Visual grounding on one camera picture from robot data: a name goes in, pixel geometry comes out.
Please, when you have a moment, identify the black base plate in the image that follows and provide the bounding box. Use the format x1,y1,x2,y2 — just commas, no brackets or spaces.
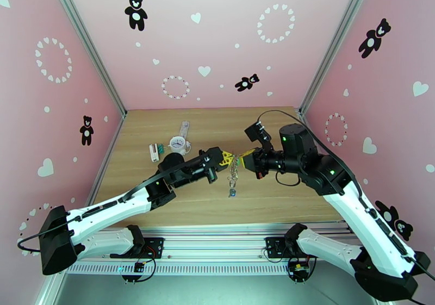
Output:
142,236,165,259
265,236,290,259

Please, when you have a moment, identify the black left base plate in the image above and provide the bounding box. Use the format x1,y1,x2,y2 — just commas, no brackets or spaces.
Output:
142,236,165,259

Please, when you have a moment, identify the black base wire loop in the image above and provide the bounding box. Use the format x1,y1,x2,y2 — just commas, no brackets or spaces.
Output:
121,247,159,284
287,251,319,284

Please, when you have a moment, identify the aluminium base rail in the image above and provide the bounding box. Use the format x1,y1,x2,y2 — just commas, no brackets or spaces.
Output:
67,223,356,277

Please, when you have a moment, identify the silver keychain with keys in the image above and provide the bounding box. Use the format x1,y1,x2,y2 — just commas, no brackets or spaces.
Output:
226,151,240,199

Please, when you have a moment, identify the aluminium frame post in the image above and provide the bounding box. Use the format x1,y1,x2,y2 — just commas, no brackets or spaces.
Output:
298,0,378,115
46,0,128,116

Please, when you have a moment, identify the small white stapler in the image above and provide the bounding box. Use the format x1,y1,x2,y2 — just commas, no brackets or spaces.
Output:
148,142,166,163

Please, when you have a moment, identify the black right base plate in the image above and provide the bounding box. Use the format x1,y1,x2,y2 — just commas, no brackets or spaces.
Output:
265,236,290,259

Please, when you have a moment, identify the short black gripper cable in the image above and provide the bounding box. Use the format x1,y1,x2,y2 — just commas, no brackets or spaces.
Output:
274,171,302,186

